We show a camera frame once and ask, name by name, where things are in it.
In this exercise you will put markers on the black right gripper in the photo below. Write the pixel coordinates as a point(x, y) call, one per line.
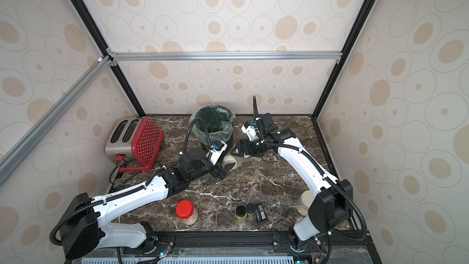
point(247, 148)

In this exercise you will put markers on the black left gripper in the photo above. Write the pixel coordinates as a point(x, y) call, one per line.
point(218, 172)

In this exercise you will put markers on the clear oatmeal jar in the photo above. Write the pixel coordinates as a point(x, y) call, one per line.
point(236, 160)

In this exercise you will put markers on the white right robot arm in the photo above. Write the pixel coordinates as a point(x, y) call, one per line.
point(332, 199)

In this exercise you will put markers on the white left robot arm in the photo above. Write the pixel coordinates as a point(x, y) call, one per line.
point(88, 225)

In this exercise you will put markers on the red lid oatmeal jar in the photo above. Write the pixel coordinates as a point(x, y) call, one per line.
point(187, 212)

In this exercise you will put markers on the black trash bin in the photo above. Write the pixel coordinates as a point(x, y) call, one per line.
point(219, 121)

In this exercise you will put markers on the yellow spice jar black lid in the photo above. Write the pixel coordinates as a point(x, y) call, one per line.
point(241, 214)

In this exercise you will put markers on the dark spice jar black lid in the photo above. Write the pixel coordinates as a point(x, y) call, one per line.
point(251, 211)

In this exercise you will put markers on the small black box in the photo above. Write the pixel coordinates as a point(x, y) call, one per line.
point(260, 214)

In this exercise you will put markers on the beige lid jar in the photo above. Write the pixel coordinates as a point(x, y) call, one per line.
point(304, 202)

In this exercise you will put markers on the red polka dot toaster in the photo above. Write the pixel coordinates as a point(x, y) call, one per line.
point(134, 144)

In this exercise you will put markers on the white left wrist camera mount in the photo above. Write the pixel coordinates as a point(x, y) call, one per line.
point(216, 151)

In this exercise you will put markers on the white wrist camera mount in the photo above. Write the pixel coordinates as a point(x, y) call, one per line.
point(251, 130)
point(216, 151)

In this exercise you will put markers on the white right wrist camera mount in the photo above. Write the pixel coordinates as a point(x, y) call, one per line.
point(251, 130)

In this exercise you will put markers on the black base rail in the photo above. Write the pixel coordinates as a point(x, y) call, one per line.
point(271, 242)

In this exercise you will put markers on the aluminium frame rail back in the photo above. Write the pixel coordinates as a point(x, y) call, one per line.
point(229, 56)

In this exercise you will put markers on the aluminium frame rail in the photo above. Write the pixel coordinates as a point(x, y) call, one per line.
point(20, 151)
point(229, 56)

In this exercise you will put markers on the aluminium frame rail left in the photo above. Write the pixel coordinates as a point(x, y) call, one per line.
point(20, 151)

